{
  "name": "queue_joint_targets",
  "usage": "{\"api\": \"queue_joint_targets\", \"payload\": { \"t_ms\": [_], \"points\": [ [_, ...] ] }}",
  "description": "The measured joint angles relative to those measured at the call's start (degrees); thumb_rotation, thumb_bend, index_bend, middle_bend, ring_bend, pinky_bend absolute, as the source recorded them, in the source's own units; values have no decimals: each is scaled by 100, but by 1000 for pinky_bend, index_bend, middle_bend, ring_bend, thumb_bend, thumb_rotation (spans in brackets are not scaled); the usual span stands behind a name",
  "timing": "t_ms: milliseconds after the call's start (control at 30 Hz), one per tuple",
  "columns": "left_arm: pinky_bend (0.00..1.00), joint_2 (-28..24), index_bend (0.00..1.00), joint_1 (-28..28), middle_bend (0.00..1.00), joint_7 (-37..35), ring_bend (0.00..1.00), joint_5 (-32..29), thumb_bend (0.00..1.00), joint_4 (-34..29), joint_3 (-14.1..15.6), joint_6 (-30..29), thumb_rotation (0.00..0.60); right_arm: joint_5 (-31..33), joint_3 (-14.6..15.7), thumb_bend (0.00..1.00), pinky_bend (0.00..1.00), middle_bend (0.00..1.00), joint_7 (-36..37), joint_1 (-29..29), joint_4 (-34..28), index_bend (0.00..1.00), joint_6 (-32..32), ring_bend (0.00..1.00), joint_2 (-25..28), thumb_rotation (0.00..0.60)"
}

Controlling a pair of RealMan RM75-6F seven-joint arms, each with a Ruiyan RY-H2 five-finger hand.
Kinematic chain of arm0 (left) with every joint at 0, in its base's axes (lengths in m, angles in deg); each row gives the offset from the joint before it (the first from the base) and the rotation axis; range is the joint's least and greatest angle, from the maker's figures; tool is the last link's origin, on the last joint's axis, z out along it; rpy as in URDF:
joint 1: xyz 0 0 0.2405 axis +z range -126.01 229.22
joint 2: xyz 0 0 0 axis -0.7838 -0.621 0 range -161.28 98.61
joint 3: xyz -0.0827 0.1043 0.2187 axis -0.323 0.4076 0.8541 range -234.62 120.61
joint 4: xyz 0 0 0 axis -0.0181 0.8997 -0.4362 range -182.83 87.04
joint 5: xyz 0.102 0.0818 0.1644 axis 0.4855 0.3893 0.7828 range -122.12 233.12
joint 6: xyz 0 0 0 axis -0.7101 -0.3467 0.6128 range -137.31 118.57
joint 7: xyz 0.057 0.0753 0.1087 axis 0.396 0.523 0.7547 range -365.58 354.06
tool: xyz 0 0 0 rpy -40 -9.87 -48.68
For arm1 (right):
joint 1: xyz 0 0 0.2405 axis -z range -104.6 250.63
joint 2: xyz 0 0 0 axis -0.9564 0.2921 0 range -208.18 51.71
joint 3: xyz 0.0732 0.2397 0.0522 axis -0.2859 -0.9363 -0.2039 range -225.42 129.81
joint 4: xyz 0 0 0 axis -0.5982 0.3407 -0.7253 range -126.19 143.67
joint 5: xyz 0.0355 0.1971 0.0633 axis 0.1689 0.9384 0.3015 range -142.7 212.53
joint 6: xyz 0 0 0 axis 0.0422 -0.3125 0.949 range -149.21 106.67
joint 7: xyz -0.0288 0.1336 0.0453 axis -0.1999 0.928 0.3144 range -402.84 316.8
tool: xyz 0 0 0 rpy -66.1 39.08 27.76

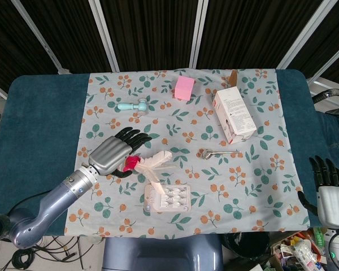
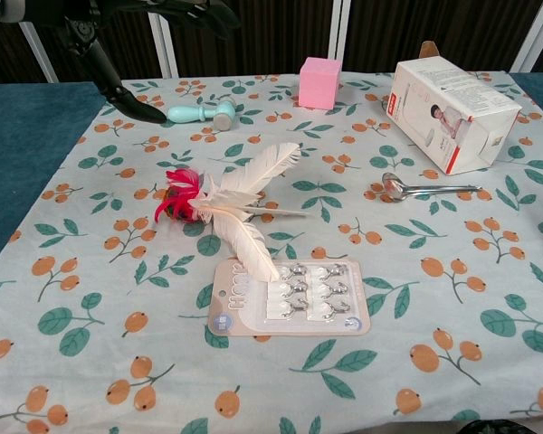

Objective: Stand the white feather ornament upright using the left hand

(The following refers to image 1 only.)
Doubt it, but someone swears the metal spoon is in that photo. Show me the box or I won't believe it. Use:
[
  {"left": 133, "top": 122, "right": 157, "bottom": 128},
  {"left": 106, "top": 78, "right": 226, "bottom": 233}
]
[{"left": 199, "top": 148, "right": 243, "bottom": 161}]

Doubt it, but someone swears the black chair armrest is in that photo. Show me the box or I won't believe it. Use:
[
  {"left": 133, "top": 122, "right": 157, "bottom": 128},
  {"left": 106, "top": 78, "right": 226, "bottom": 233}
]
[{"left": 312, "top": 89, "right": 339, "bottom": 114}]

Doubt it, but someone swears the white red product box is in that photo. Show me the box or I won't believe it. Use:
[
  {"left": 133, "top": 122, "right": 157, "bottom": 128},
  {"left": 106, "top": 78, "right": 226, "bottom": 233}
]
[{"left": 212, "top": 86, "right": 258, "bottom": 144}]

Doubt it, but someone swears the blue-grey robot torso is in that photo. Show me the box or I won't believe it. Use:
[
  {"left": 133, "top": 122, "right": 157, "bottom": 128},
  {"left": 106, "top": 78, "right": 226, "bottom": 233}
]
[{"left": 103, "top": 235, "right": 224, "bottom": 271}]

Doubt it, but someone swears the black floor cables bundle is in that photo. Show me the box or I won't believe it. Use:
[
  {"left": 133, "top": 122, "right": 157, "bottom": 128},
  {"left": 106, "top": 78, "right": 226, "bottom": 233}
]
[{"left": 12, "top": 235, "right": 102, "bottom": 271}]

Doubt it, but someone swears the blue denim fabric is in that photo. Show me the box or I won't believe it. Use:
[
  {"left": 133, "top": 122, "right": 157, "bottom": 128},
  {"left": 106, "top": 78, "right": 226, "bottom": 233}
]
[{"left": 316, "top": 112, "right": 339, "bottom": 159}]

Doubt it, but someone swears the floral leaf print cloth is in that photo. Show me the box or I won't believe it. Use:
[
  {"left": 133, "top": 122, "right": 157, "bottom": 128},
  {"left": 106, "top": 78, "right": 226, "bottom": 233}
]
[{"left": 64, "top": 67, "right": 311, "bottom": 237}]

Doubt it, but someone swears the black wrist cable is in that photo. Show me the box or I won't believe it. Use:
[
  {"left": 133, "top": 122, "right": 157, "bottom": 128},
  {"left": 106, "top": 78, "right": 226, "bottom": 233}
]
[{"left": 4, "top": 191, "right": 53, "bottom": 217}]

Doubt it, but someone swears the hook blister pack card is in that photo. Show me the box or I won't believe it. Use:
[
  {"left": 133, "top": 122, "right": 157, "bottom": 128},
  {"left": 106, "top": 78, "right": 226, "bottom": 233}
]
[{"left": 144, "top": 183, "right": 193, "bottom": 213}]

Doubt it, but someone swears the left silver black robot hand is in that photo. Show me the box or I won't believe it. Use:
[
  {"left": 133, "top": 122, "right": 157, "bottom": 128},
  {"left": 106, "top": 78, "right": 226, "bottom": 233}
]
[{"left": 88, "top": 126, "right": 153, "bottom": 179}]

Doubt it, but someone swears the black waste bin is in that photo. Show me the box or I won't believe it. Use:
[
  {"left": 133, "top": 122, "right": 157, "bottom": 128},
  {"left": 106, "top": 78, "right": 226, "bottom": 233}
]
[{"left": 223, "top": 230, "right": 272, "bottom": 269}]

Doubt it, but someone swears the teal table cover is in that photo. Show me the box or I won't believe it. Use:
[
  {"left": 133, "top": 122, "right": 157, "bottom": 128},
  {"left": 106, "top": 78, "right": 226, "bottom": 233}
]
[{"left": 0, "top": 69, "right": 339, "bottom": 238}]

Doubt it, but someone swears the white and red feather toy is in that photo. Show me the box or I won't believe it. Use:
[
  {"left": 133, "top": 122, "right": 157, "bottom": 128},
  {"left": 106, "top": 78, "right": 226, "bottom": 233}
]
[{"left": 123, "top": 150, "right": 178, "bottom": 196}]

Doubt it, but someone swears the pink foam cube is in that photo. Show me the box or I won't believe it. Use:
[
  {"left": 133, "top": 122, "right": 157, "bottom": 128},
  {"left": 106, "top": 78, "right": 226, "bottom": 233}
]
[{"left": 173, "top": 75, "right": 197, "bottom": 101}]

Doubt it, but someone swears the light blue handheld massager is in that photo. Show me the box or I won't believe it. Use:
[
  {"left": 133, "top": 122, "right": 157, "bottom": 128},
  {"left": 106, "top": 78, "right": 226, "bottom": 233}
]
[{"left": 117, "top": 98, "right": 150, "bottom": 112}]

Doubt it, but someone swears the colourful packaging clutter pile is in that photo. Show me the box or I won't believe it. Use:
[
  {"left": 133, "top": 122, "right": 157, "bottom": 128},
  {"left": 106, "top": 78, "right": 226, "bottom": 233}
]
[{"left": 271, "top": 228, "right": 332, "bottom": 271}]

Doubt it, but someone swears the black partition screen white frame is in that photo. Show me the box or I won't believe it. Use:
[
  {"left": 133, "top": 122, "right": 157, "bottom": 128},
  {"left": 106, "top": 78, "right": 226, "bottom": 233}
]
[{"left": 0, "top": 0, "right": 339, "bottom": 85}]

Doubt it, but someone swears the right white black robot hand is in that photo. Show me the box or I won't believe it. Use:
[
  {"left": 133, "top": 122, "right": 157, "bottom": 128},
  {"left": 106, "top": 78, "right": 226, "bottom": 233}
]
[{"left": 297, "top": 155, "right": 339, "bottom": 226}]

